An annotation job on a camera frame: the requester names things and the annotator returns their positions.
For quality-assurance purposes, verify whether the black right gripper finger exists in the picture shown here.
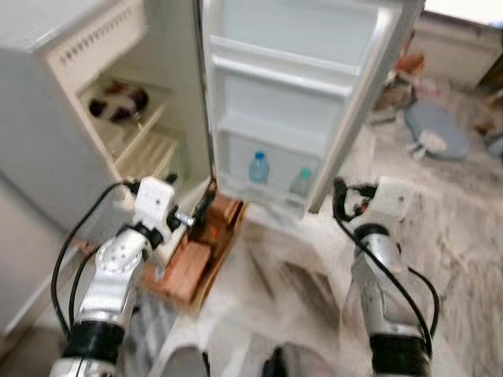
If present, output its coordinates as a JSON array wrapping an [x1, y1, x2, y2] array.
[[332, 178, 351, 223]]

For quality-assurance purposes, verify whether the white fridge shelf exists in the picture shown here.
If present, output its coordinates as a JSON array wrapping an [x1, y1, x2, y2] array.
[[114, 130, 183, 180]]

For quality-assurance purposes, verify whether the white fridge door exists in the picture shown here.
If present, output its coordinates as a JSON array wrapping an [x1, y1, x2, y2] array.
[[200, 0, 426, 215]]

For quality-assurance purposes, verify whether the white fridge body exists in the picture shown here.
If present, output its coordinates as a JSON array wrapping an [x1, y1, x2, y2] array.
[[0, 0, 218, 240]]

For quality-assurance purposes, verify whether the brown wooden pallet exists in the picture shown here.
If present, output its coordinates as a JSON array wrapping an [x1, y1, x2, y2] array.
[[141, 192, 248, 309]]

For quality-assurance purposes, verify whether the blue cap water bottle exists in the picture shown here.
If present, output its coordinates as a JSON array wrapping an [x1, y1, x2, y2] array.
[[249, 151, 270, 186]]

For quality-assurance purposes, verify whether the dark plastic bag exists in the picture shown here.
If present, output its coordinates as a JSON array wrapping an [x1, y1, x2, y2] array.
[[88, 85, 150, 124]]

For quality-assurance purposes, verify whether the grey blue animal cushion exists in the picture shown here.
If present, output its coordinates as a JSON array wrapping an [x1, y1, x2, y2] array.
[[405, 101, 470, 162]]

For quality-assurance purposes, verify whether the grey baby bouncer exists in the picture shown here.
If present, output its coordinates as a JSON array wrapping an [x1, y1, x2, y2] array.
[[376, 77, 417, 125]]

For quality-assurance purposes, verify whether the grey robot left leg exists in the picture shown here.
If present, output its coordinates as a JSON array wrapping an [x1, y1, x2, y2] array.
[[151, 346, 210, 377]]

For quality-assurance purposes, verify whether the grey robot leg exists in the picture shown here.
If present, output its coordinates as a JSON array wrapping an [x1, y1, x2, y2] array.
[[151, 346, 210, 377], [259, 346, 347, 377]]

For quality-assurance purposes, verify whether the white freezer compartment door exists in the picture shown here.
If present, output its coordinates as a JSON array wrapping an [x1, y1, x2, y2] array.
[[47, 0, 150, 93]]

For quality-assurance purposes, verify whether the grey robot right leg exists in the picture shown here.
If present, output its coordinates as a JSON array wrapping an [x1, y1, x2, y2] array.
[[259, 346, 347, 377]]

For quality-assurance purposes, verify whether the white low TV cabinet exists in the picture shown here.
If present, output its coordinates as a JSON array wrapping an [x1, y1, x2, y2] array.
[[409, 12, 503, 89]]

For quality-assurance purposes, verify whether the bright TV screen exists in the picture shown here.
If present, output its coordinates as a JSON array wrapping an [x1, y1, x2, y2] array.
[[424, 0, 503, 26]]

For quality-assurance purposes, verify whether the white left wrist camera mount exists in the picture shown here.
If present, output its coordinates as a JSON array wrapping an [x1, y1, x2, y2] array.
[[132, 177, 178, 240]]

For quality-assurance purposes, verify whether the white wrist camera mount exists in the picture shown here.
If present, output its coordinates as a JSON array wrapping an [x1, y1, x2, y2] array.
[[369, 177, 415, 229], [132, 177, 178, 240]]

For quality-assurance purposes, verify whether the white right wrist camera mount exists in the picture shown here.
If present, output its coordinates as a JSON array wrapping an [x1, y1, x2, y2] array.
[[369, 177, 415, 229]]

